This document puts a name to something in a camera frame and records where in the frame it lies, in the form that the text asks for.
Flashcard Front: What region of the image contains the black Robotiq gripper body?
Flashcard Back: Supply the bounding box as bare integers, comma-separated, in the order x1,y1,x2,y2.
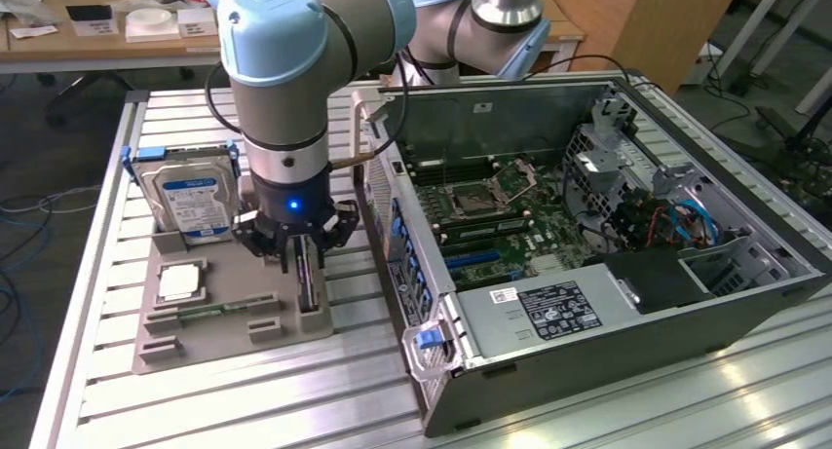
249,168,335,240

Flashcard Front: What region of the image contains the red wire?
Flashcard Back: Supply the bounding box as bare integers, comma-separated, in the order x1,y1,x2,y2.
647,204,671,246

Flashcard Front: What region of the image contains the wooden desk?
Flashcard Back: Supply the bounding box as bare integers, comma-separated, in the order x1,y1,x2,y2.
0,0,586,76

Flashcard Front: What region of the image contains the grey parts rack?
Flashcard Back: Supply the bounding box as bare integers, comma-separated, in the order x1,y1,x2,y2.
130,173,336,375

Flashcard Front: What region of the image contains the open metal socket cover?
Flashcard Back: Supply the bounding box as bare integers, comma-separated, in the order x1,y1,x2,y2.
490,159,542,202

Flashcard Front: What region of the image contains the wooden cabinet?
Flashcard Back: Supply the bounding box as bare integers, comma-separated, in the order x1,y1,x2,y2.
603,0,746,93

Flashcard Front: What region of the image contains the clear plastic bag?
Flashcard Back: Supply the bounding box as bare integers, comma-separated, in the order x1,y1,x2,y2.
0,0,50,22

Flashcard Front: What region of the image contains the small white labelled box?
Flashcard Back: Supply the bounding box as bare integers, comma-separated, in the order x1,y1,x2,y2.
175,7,220,38

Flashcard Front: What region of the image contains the white table frame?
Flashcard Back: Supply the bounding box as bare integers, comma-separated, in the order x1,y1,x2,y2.
709,0,832,115

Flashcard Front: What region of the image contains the installed RAM stick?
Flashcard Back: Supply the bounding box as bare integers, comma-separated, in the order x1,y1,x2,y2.
439,216,531,237

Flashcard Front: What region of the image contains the CPU socket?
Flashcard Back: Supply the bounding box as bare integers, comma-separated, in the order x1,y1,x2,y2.
451,180,503,215

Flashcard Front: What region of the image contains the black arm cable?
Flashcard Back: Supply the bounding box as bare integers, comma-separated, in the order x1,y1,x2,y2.
203,49,414,177

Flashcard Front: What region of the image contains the beige case retention bar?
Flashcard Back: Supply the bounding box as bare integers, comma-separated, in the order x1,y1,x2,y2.
349,89,386,168

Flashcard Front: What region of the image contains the silver CPU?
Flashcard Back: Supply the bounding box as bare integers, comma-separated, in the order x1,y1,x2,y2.
157,266,204,302

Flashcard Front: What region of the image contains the white box with black top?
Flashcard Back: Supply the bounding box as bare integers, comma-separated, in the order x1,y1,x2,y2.
64,4,121,38

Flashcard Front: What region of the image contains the black cable behind case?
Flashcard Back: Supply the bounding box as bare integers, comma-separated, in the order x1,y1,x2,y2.
528,54,659,89

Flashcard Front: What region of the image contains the blue expansion slot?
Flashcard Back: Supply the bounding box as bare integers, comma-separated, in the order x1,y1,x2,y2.
444,251,499,271

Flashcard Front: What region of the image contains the green RAM stick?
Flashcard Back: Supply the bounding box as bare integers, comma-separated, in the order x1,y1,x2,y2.
173,296,273,319

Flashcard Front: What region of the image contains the green graphics card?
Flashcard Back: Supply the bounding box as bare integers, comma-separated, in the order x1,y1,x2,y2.
288,233,323,315

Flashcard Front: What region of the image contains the open black PC case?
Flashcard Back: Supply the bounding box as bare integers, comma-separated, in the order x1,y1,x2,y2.
349,68,832,438

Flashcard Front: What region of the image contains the green motherboard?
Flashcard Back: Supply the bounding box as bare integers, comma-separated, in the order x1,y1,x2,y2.
395,146,607,290

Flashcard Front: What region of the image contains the hard disk in blue caddy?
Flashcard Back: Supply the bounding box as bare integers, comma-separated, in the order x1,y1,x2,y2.
120,139,252,242

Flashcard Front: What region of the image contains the grey power supply unit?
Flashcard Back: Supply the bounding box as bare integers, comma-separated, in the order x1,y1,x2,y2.
454,266,643,360

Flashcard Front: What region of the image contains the white box with round bowl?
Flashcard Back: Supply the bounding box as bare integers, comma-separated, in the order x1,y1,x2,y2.
122,8,180,44

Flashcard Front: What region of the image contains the black chair base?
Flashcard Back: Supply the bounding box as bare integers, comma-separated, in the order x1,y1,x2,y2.
753,104,832,154

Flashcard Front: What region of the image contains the blue wire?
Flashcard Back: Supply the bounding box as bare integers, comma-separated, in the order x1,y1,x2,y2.
673,200,721,248

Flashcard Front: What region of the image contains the white paper label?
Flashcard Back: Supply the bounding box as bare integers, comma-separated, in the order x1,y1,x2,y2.
8,24,60,39

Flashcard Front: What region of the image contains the metal disk bay cage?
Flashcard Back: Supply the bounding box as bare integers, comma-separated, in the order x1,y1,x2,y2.
562,122,653,217

